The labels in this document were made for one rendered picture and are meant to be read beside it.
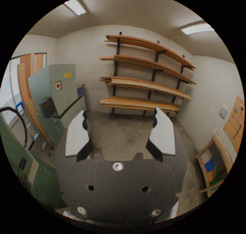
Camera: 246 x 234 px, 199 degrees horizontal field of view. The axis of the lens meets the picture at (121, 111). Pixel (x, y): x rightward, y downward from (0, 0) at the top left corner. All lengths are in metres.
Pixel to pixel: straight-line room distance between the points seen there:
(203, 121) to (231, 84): 1.41
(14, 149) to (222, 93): 3.28
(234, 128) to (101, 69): 3.63
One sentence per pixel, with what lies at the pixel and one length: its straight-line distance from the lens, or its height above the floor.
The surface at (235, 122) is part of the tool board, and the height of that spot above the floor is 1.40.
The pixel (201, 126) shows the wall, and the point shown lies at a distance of 2.60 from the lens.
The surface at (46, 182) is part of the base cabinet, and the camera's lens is 0.92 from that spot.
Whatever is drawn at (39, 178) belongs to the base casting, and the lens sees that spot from 0.85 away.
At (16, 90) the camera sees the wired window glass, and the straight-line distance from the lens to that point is 2.28.
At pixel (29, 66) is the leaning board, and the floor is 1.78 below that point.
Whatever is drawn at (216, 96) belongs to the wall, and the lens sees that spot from 2.52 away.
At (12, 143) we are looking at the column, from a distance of 0.77.
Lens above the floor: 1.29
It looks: 33 degrees down
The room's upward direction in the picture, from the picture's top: 7 degrees clockwise
